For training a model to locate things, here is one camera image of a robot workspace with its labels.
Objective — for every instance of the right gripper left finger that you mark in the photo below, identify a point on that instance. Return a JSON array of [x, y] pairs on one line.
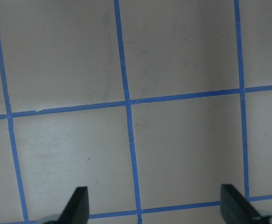
[[77, 208]]

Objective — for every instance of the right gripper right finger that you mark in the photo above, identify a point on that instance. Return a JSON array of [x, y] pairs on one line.
[[235, 209]]

